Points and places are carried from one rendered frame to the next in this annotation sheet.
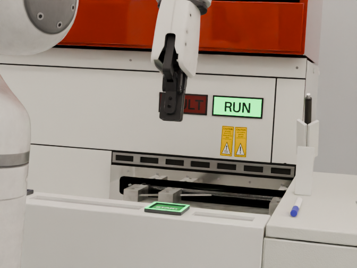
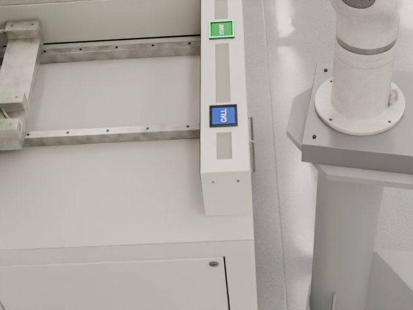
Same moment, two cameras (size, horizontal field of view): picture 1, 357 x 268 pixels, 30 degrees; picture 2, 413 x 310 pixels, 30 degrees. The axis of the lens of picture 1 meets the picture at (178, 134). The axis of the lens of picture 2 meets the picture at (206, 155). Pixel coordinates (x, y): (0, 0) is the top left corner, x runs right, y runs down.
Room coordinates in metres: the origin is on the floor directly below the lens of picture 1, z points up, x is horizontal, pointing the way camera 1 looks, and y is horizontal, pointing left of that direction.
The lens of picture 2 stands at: (1.25, 1.29, 2.08)
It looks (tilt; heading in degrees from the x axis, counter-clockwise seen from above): 49 degrees down; 261
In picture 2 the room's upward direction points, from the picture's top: 6 degrees counter-clockwise
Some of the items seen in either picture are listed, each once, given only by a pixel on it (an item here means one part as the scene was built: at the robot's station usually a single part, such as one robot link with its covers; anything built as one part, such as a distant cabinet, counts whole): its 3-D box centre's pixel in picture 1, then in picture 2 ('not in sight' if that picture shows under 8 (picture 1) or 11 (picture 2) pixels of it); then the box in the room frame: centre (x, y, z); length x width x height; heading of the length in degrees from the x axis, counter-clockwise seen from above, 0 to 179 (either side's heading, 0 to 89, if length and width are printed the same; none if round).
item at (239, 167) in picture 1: (200, 164); not in sight; (1.56, -0.06, 0.96); 0.44 x 0.01 x 0.02; 76
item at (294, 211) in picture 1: (297, 205); not in sight; (1.03, -0.19, 0.97); 0.14 x 0.01 x 0.01; 166
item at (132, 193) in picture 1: (136, 192); (0, 128); (1.50, 0.09, 0.89); 0.08 x 0.03 x 0.03; 166
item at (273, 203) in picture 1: (278, 206); (23, 29); (1.42, -0.22, 0.89); 0.08 x 0.03 x 0.03; 166
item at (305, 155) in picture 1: (306, 156); not in sight; (1.18, -0.23, 1.03); 0.06 x 0.04 x 0.13; 166
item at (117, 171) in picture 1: (198, 191); not in sight; (1.56, -0.05, 0.89); 0.44 x 0.02 x 0.10; 76
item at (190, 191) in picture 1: (204, 192); not in sight; (1.55, -0.07, 0.90); 0.38 x 0.01 x 0.01; 76
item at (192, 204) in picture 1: (203, 212); (16, 86); (1.46, -0.06, 0.87); 0.36 x 0.08 x 0.03; 76
